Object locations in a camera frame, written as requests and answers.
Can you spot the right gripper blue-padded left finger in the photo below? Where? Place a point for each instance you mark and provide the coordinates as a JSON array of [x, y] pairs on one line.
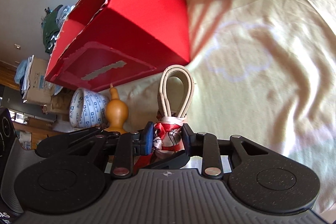
[[86, 152]]

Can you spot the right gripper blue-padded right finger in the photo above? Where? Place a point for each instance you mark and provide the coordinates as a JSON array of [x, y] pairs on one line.
[[237, 149]]

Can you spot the printed packing tape roll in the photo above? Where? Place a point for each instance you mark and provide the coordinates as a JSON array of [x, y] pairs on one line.
[[87, 109]]

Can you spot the yellow gourd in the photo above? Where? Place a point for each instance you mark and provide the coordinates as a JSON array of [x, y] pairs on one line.
[[116, 113]]

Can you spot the brown cardboard carton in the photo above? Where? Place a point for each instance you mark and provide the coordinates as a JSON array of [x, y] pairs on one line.
[[35, 89]]

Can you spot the large red cardboard box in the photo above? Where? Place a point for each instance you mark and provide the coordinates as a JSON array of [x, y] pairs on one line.
[[105, 43]]

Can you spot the pile of folded clothes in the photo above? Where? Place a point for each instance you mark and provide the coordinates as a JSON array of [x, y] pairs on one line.
[[52, 23]]

